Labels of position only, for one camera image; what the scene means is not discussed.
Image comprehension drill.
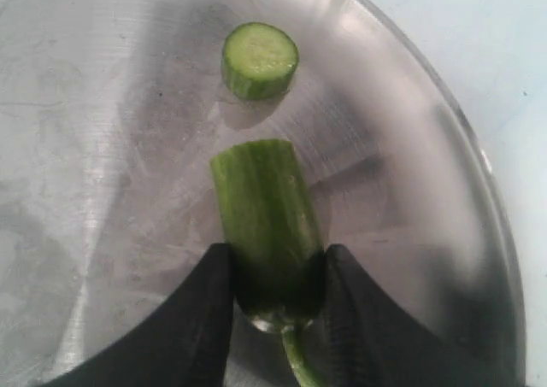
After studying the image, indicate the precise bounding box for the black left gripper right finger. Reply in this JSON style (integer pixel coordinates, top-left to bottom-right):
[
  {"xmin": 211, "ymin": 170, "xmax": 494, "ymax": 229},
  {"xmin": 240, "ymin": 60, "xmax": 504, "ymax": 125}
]
[{"xmin": 325, "ymin": 244, "xmax": 518, "ymax": 386}]

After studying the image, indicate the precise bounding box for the round stainless steel plate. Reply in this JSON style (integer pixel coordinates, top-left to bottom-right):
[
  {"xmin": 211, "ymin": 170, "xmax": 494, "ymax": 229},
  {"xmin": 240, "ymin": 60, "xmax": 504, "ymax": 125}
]
[{"xmin": 1, "ymin": 0, "xmax": 526, "ymax": 386}]

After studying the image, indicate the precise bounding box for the green cucumber chunk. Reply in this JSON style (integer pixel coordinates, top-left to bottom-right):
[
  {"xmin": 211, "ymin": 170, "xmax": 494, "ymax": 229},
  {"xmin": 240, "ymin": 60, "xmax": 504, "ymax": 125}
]
[{"xmin": 221, "ymin": 22, "xmax": 299, "ymax": 101}]

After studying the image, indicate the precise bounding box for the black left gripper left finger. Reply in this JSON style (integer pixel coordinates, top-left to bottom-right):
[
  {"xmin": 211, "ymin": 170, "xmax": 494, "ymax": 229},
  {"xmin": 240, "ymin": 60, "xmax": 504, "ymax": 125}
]
[{"xmin": 48, "ymin": 243, "xmax": 233, "ymax": 387}]

